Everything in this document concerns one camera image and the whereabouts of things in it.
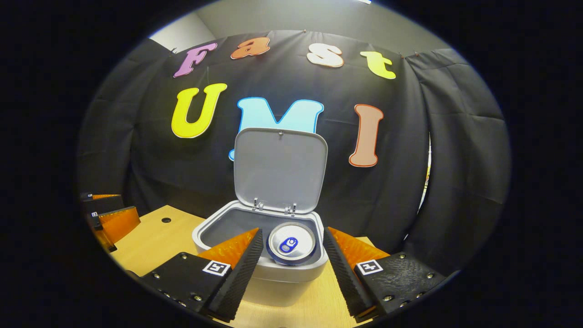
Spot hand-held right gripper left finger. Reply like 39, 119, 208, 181
139, 228, 265, 323

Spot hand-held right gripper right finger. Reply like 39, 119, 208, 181
322, 226, 447, 323

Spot blue pop can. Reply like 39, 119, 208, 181
266, 222, 317, 266

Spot white desktop garbage bin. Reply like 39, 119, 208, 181
192, 128, 329, 307

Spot black backdrop cloth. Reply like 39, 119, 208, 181
77, 30, 511, 274

